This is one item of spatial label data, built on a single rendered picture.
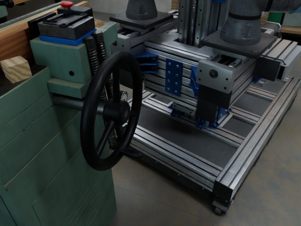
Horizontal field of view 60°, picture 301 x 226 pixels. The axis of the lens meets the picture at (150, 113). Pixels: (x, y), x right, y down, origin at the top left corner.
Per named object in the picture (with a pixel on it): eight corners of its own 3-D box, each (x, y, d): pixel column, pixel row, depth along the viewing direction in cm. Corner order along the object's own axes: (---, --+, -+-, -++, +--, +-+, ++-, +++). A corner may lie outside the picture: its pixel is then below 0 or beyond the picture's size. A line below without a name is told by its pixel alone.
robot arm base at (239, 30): (229, 28, 110) (234, 4, 104) (265, 36, 103) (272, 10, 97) (212, 39, 100) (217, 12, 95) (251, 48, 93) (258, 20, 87)
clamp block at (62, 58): (83, 85, 62) (77, 49, 56) (37, 76, 66) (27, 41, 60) (112, 60, 73) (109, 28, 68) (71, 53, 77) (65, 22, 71)
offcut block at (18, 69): (5, 76, 59) (-1, 61, 57) (24, 70, 61) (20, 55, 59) (12, 83, 56) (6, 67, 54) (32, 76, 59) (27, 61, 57)
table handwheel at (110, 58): (89, 78, 44) (149, 40, 67) (-3, 60, 49) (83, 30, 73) (98, 200, 58) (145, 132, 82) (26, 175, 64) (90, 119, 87)
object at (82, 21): (77, 46, 58) (72, 20, 55) (36, 40, 61) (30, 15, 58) (105, 28, 68) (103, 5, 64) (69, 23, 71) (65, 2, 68)
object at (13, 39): (7, 72, 61) (-4, 41, 56) (2, 71, 61) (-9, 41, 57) (71, 36, 80) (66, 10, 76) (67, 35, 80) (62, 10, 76)
